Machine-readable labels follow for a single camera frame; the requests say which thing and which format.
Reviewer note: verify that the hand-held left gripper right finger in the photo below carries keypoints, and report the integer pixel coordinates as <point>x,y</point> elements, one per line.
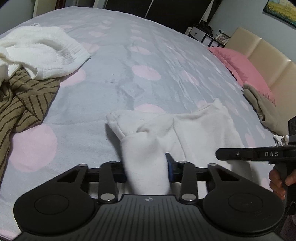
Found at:
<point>170,169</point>

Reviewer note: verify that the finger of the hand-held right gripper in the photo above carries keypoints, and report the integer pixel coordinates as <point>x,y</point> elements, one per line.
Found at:
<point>226,154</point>

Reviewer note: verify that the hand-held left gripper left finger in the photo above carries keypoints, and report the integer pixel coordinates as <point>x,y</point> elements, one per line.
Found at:
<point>119,175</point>

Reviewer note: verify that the white fleece sweater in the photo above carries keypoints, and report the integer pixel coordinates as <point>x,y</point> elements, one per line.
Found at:
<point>196,132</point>

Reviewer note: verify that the white crinkled muslin garment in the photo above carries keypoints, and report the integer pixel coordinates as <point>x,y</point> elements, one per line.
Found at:
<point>34,46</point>

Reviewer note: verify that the person's right hand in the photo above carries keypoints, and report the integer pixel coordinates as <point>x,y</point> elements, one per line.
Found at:
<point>276,183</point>

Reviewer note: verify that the beige blanket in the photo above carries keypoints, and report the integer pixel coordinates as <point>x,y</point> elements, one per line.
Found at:
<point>270,111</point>

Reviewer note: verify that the pink pillow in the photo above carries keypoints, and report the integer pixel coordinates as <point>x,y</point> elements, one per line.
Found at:
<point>245,67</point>

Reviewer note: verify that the cream padded headboard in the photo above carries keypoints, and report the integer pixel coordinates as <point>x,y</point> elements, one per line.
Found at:
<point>266,51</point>

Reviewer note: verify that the bed with pink-dotted sheet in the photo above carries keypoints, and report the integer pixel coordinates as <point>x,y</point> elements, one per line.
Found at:
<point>161,51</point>

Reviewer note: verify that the brown striped garment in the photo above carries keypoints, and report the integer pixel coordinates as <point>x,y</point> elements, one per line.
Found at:
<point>25,99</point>

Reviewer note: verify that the white nightstand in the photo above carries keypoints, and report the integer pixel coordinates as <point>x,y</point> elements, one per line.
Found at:
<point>196,32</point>

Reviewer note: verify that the dark bundle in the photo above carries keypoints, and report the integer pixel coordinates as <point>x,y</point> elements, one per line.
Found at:
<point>205,27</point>

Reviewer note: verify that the framed landscape painting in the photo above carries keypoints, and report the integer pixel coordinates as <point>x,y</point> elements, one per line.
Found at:
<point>282,9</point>

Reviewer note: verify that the black sliding wardrobe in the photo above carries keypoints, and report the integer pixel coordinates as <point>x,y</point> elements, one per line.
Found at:
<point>173,7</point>

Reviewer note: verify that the small picture frame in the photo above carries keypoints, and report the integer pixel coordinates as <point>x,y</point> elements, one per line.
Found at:
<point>223,39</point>

